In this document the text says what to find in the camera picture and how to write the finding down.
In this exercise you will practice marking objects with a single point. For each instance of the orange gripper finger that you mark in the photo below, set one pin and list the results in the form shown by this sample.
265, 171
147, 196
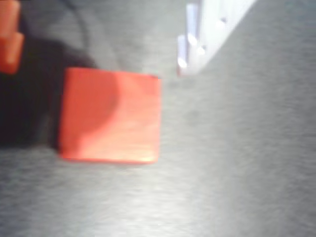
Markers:
10, 37

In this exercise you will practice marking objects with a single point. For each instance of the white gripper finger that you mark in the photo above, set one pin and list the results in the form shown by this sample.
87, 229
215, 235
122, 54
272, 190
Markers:
209, 29

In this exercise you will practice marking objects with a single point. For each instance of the red cube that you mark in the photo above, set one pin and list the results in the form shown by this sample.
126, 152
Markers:
111, 116

